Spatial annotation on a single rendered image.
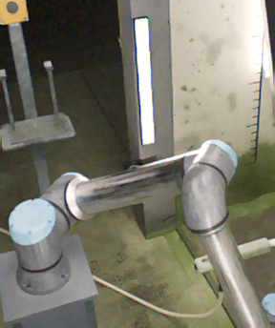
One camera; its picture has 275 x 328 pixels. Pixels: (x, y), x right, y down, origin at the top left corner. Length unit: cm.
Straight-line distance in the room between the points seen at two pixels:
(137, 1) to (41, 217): 99
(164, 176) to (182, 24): 95
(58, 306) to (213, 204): 68
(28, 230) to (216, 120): 125
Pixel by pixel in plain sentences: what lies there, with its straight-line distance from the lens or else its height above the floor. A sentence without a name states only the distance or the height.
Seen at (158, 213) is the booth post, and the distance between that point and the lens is 263.
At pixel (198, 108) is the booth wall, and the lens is 236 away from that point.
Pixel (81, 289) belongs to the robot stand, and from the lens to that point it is 168.
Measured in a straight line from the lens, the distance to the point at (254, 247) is 191.
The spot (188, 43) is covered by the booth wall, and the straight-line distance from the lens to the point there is 219.
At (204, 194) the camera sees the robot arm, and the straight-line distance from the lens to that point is 122.
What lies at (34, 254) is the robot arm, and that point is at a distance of 158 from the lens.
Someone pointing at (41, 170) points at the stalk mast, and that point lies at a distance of 252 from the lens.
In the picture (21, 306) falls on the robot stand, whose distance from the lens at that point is 168.
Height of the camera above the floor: 190
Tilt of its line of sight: 28 degrees down
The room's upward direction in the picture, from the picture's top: 3 degrees counter-clockwise
